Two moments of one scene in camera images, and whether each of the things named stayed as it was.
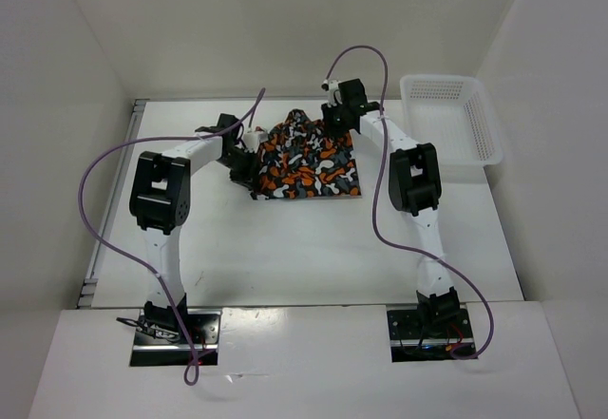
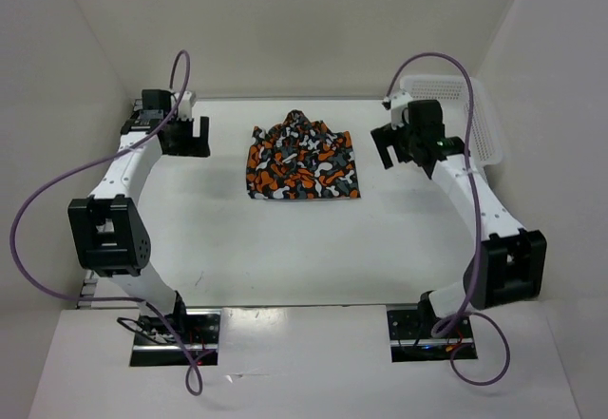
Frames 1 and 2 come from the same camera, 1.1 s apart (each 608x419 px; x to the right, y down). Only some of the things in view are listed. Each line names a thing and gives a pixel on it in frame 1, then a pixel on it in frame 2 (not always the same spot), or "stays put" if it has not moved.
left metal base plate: (149, 351) stays put
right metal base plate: (410, 342) stays put
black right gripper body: (335, 119) -> (412, 138)
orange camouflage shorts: (299, 159) stays put
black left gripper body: (241, 165) -> (180, 137)
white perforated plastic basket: (450, 113) stays put
